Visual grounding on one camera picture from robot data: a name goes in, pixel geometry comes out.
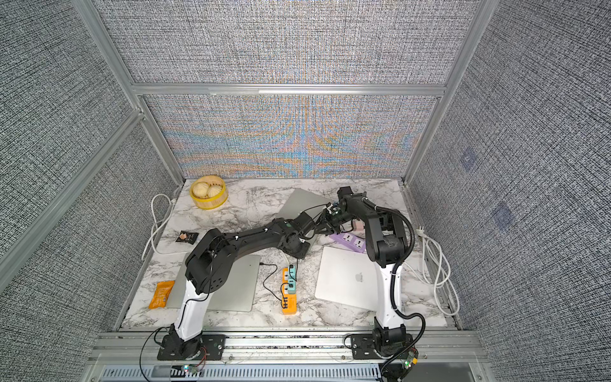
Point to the orange snack packet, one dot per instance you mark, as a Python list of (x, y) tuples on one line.
[(161, 294)]

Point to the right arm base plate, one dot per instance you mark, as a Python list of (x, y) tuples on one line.
[(370, 344)]

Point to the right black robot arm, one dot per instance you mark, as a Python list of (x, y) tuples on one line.
[(389, 242)]

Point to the pink charger plug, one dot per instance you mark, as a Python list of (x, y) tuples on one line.
[(357, 226)]

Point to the steamed bun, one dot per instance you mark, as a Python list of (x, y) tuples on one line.
[(214, 190), (200, 189)]

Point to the purple power strip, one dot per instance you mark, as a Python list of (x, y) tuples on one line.
[(350, 241)]

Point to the teal charger plug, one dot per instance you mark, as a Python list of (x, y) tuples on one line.
[(291, 279)]

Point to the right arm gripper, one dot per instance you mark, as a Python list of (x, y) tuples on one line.
[(326, 214)]

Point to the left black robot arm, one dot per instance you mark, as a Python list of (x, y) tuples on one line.
[(209, 264)]

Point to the small black snack packet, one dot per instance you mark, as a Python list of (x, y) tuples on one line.
[(187, 237)]

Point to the right steamed bun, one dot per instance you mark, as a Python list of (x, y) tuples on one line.
[(214, 190)]

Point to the orange power strip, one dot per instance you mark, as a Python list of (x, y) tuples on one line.
[(289, 300)]

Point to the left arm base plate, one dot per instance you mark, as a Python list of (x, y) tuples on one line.
[(191, 347)]

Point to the silver laptop at back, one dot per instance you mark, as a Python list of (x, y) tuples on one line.
[(302, 201)]

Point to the silver laptop front left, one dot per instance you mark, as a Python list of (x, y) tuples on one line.
[(237, 294)]

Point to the aluminium front rail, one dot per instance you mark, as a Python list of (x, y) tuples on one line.
[(307, 354)]

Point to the silver laptop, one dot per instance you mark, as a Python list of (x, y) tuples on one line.
[(237, 294), (348, 278), (302, 201)]

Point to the yellow wooden steamer basket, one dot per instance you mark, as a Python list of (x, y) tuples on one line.
[(211, 203)]

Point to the silver laptop front right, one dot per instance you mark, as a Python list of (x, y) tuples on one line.
[(348, 278)]

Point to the left steamed bun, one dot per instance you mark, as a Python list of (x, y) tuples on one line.
[(200, 189)]

